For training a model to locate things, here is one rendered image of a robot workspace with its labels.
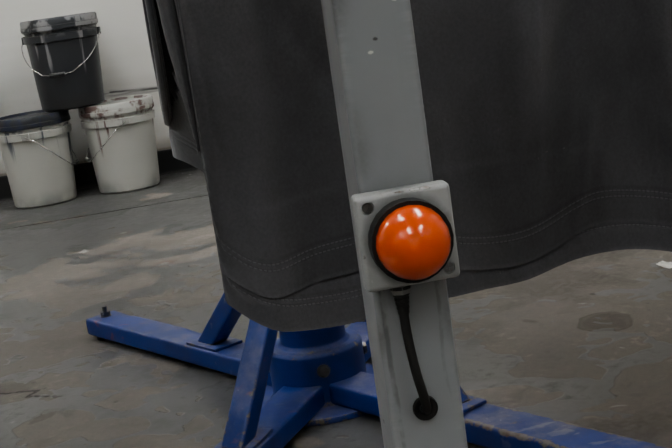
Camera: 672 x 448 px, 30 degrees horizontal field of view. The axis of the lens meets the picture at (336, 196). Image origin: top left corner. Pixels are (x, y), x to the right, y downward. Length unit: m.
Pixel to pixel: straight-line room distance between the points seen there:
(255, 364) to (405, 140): 1.49
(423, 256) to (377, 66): 0.10
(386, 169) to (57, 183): 4.63
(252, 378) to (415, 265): 1.50
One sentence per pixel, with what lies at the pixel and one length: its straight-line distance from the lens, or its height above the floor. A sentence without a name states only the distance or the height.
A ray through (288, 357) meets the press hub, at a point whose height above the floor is 0.11.
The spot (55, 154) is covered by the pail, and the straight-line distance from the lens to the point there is 5.20.
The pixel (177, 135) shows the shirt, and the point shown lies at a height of 0.68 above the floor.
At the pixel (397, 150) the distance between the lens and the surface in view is 0.64.
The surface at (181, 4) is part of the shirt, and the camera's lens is 0.90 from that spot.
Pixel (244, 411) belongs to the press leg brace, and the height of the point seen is 0.10.
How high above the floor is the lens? 0.79
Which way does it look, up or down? 10 degrees down
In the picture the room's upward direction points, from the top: 8 degrees counter-clockwise
